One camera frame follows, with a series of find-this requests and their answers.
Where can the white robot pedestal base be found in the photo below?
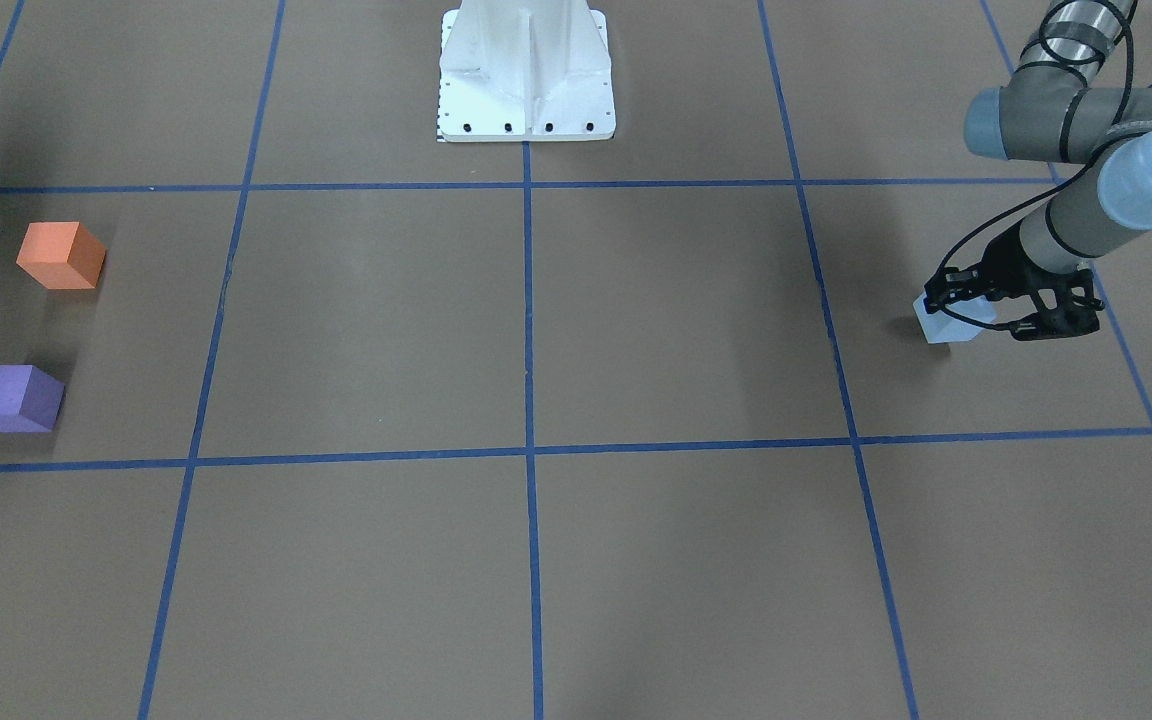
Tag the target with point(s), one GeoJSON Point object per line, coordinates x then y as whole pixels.
{"type": "Point", "coordinates": [525, 71]}

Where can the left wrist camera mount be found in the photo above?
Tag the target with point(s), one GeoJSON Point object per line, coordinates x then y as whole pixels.
{"type": "Point", "coordinates": [1065, 306]}

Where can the purple foam block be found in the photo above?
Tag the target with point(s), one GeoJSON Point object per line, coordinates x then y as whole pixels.
{"type": "Point", "coordinates": [30, 399]}

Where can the light blue foam block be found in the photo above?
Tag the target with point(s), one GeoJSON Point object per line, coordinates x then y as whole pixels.
{"type": "Point", "coordinates": [939, 332]}

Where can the orange foam block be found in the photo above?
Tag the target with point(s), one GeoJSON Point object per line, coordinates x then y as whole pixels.
{"type": "Point", "coordinates": [62, 256]}

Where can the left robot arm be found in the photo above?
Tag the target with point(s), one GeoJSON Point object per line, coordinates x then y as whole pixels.
{"type": "Point", "coordinates": [1071, 99]}

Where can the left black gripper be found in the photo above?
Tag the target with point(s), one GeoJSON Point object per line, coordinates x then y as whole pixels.
{"type": "Point", "coordinates": [1005, 266]}

